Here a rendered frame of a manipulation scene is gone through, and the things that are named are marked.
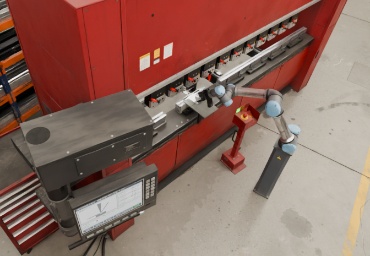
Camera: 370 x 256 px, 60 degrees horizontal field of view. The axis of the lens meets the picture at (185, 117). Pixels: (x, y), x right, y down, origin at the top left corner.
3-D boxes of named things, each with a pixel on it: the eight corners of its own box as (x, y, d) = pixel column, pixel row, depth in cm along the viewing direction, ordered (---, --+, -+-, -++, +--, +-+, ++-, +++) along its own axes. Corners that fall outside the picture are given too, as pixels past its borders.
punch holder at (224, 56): (217, 70, 295) (221, 55, 283) (211, 66, 299) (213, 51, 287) (228, 64, 303) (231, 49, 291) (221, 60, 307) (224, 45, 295)
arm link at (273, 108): (299, 141, 278) (280, 92, 252) (298, 154, 268) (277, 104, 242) (286, 143, 285) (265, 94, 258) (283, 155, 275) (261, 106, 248)
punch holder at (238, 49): (231, 62, 306) (234, 48, 294) (224, 58, 310) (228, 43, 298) (241, 56, 314) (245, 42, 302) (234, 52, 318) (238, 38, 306)
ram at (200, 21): (112, 115, 222) (101, 6, 164) (105, 108, 226) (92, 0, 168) (321, -1, 382) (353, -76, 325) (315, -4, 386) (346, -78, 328)
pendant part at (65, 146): (70, 256, 178) (32, 168, 117) (56, 219, 192) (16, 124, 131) (151, 214, 200) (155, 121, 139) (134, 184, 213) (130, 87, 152)
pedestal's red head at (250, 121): (243, 131, 315) (247, 119, 303) (232, 121, 323) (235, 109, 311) (256, 123, 325) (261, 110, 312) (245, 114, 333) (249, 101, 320)
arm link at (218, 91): (223, 96, 259) (216, 89, 257) (215, 99, 268) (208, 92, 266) (227, 90, 263) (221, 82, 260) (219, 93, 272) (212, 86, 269)
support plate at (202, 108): (204, 118, 277) (205, 117, 276) (183, 102, 289) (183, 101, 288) (218, 109, 287) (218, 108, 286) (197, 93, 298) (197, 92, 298)
